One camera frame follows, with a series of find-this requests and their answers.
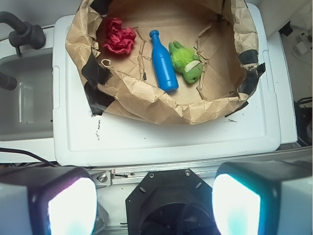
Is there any green plush toy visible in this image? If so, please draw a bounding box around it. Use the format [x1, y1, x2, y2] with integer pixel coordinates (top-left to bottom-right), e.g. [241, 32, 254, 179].
[168, 41, 203, 84]

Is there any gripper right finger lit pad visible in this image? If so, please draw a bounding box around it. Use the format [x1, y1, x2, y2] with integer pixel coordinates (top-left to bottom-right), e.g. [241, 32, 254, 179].
[212, 161, 313, 235]

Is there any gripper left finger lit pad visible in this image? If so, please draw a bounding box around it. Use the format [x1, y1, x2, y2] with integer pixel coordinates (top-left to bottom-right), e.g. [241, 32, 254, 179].
[0, 167, 97, 235]

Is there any grey toy sink basin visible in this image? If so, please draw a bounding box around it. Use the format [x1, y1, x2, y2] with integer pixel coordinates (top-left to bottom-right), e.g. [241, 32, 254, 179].
[0, 48, 53, 141]

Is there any white plastic tray lid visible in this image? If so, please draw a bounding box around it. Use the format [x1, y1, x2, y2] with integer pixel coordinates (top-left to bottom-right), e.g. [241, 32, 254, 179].
[52, 0, 281, 166]

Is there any brown paper bag basket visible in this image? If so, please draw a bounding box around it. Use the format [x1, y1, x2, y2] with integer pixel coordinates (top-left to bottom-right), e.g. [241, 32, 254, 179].
[66, 0, 266, 125]

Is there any aluminium extrusion rail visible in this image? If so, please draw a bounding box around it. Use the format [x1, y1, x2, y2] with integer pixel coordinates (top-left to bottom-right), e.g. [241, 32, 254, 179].
[89, 148, 313, 189]

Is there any black thin cable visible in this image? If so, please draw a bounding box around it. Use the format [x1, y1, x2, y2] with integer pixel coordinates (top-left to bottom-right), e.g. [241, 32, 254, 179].
[0, 147, 59, 168]

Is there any dark grey toy faucet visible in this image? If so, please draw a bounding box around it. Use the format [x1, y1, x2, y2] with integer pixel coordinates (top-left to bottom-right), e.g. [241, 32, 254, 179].
[0, 11, 46, 49]

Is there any blue plastic bottle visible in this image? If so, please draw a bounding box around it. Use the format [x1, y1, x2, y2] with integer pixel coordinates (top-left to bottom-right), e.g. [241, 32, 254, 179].
[149, 30, 179, 93]

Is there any crumpled red paper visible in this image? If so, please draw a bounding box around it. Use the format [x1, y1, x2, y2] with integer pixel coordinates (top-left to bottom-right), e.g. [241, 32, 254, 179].
[102, 18, 136, 55]

